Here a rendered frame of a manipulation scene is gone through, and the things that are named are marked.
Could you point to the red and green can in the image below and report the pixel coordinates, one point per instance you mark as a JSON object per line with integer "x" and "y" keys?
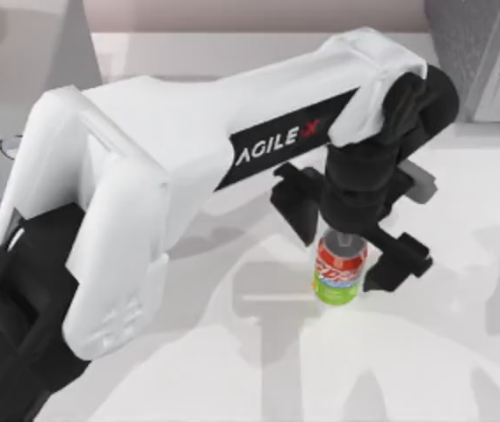
{"x": 342, "y": 279}

